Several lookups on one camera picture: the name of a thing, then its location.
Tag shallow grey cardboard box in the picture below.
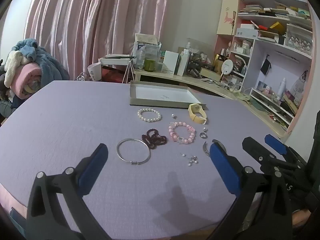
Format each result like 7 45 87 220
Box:
129 80 206 109

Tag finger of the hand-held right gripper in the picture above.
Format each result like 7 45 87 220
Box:
242 137 300 173
264 134 308 167

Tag pink curtain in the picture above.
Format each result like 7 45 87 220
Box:
24 0 185 81

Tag purple felt table mat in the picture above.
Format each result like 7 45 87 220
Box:
0 80 300 238

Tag pink folded blanket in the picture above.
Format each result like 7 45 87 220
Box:
10 64 43 99

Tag white pearl bracelet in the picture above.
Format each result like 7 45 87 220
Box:
137 108 162 122

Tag green jar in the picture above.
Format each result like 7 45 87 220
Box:
144 59 156 72

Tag pink bead bracelet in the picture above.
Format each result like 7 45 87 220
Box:
168 121 197 145

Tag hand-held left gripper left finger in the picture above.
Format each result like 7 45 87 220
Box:
26 143 112 240

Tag cat print cabinet panel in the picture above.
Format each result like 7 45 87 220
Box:
217 0 238 36

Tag pink and white shelf unit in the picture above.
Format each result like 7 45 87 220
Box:
216 0 316 133

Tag white spray bottle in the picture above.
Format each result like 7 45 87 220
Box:
279 78 287 98

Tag thin silver bangle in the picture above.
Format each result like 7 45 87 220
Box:
116 138 151 165

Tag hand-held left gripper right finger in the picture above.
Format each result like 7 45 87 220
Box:
206 140 293 240

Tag cream folded blanket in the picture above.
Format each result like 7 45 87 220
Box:
4 51 26 88

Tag dark red bead bracelet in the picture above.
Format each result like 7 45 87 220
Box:
142 128 167 149

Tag round white mirror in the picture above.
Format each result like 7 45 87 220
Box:
221 59 234 77

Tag stack of clear boxes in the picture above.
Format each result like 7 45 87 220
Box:
133 33 162 70

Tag white carton box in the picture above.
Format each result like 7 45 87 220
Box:
161 51 179 75

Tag white cup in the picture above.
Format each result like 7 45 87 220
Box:
87 63 102 82

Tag blue fleece blanket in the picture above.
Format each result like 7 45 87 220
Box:
11 38 70 85

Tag white side stand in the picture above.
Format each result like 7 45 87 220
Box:
98 54 137 68

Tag black pouch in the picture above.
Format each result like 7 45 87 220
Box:
260 55 272 76

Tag silver cuff bangle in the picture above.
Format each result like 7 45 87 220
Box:
202 139 227 157

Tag white pump bottle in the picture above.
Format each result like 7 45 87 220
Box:
177 49 190 76

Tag yellow watch band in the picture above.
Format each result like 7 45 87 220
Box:
188 103 208 125

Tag white mini tripod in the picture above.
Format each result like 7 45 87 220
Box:
122 62 136 83

